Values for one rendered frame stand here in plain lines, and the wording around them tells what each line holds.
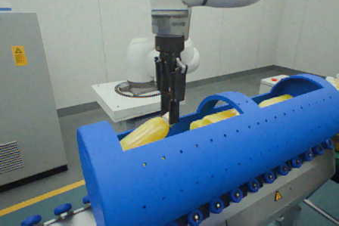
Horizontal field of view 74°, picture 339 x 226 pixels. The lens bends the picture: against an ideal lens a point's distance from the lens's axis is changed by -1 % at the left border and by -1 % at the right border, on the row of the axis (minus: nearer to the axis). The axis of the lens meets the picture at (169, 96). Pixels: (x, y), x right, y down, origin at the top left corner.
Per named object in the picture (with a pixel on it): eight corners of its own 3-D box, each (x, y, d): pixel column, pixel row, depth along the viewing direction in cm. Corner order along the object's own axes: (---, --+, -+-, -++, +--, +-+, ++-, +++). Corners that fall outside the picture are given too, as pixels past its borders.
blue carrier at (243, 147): (85, 189, 69) (70, 107, 57) (270, 121, 110) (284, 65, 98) (113, 284, 47) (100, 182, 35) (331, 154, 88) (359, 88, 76)
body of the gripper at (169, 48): (148, 34, 58) (150, 69, 61) (165, 38, 51) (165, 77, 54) (173, 32, 61) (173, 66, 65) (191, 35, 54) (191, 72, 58)
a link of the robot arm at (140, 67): (125, 74, 131) (124, 35, 123) (157, 73, 134) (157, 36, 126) (125, 83, 116) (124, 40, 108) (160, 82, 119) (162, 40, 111)
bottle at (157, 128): (121, 170, 63) (172, 130, 68) (122, 174, 56) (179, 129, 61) (107, 150, 63) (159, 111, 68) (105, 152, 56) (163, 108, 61)
